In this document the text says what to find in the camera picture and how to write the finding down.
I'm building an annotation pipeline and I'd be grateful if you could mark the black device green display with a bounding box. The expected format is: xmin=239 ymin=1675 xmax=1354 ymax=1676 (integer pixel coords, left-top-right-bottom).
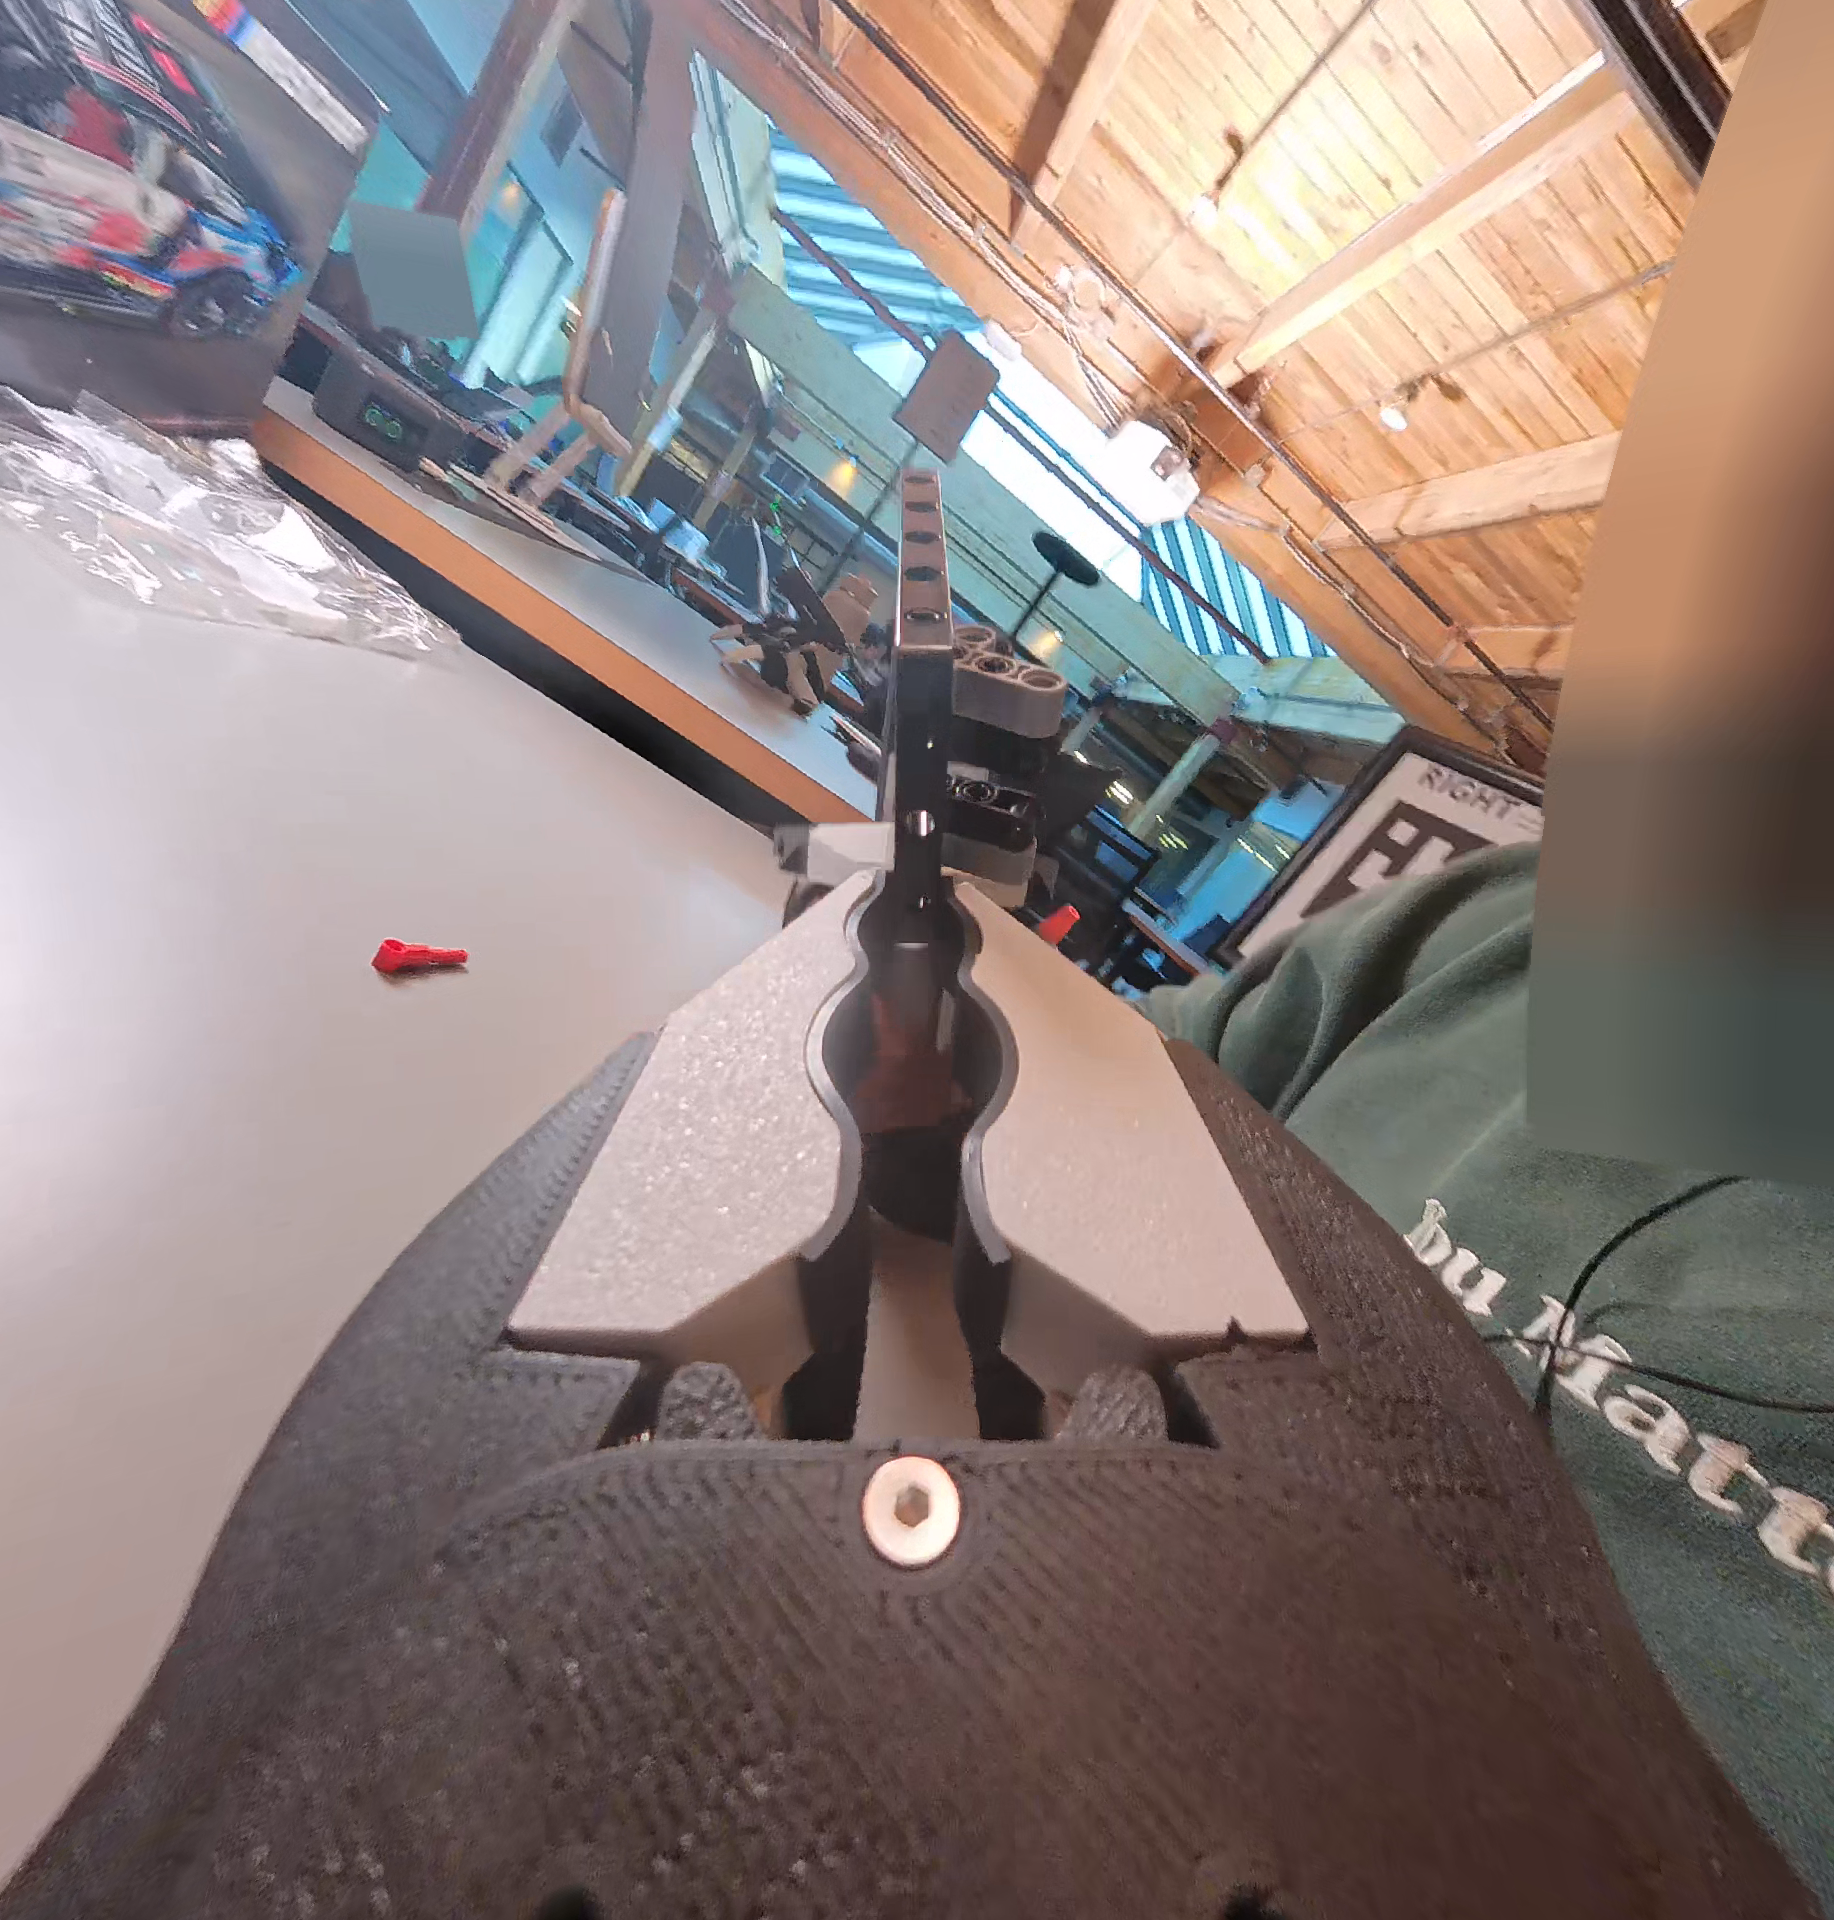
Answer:
xmin=310 ymin=338 xmax=462 ymax=468

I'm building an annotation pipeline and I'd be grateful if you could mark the black lego frame assembly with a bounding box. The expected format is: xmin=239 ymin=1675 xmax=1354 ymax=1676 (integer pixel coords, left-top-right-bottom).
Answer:
xmin=775 ymin=468 xmax=1074 ymax=1248

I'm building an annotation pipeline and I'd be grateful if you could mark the wooden edged table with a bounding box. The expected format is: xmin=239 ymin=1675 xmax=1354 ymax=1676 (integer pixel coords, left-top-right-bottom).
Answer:
xmin=247 ymin=379 xmax=894 ymax=824

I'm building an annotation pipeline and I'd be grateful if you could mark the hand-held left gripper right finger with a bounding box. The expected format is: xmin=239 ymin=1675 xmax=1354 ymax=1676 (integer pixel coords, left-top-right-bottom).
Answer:
xmin=942 ymin=874 xmax=1314 ymax=1425

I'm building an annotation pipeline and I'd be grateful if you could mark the person's green sweatshirt torso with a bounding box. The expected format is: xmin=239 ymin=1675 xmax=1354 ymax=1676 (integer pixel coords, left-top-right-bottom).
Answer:
xmin=1139 ymin=839 xmax=1834 ymax=1920

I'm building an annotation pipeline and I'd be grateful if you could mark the black white framed sign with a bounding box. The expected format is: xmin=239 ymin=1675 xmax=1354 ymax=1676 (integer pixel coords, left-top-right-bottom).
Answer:
xmin=1216 ymin=724 xmax=1552 ymax=972

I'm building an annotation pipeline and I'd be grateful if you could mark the hanging sign board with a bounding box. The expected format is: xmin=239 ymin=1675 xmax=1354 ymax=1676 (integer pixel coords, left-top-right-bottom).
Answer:
xmin=894 ymin=329 xmax=1008 ymax=458

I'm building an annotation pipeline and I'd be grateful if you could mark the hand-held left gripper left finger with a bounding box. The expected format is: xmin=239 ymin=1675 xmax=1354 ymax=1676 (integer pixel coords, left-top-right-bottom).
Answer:
xmin=503 ymin=873 xmax=880 ymax=1425

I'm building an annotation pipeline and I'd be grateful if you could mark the empty clear plastic bag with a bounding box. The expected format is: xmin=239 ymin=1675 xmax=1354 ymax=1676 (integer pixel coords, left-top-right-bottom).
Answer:
xmin=0 ymin=380 xmax=462 ymax=656

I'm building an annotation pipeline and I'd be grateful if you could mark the lego car box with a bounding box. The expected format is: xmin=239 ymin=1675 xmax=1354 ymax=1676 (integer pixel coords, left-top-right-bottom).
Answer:
xmin=0 ymin=0 xmax=384 ymax=442

